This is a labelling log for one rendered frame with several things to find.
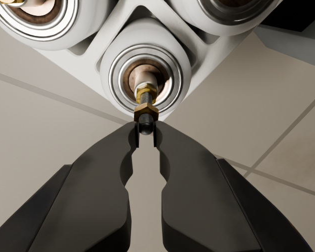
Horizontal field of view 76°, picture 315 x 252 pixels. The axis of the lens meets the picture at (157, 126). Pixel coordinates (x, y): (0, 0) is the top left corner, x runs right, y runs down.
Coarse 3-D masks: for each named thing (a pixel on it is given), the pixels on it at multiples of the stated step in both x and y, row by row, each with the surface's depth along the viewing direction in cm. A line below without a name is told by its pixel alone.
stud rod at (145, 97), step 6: (144, 96) 16; (150, 96) 17; (144, 102) 15; (150, 102) 16; (144, 114) 14; (150, 114) 14; (144, 120) 13; (150, 120) 13; (144, 126) 13; (150, 126) 13; (144, 132) 13; (150, 132) 13
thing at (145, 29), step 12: (132, 24) 25; (144, 24) 23; (156, 24) 25; (120, 36) 19; (132, 36) 19; (144, 36) 18; (156, 36) 19; (168, 36) 19; (108, 48) 19; (120, 48) 19; (168, 48) 19; (180, 48) 20; (108, 60) 19; (180, 60) 20; (108, 96) 22; (180, 96) 22; (120, 108) 22; (168, 108) 22
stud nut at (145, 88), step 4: (144, 84) 17; (148, 84) 17; (136, 88) 17; (140, 88) 17; (144, 88) 17; (148, 88) 17; (152, 88) 17; (136, 92) 17; (140, 92) 17; (152, 92) 17; (136, 96) 17; (152, 96) 17; (136, 100) 17; (152, 100) 17
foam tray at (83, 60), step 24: (120, 0) 23; (144, 0) 23; (120, 24) 24; (168, 24) 24; (72, 48) 27; (96, 48) 25; (192, 48) 26; (216, 48) 26; (72, 72) 27; (96, 72) 27; (192, 72) 28
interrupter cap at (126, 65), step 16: (128, 48) 18; (144, 48) 19; (160, 48) 19; (112, 64) 19; (128, 64) 19; (144, 64) 20; (160, 64) 20; (176, 64) 19; (112, 80) 20; (128, 80) 20; (160, 80) 21; (176, 80) 20; (128, 96) 21; (160, 96) 21; (176, 96) 21; (160, 112) 22
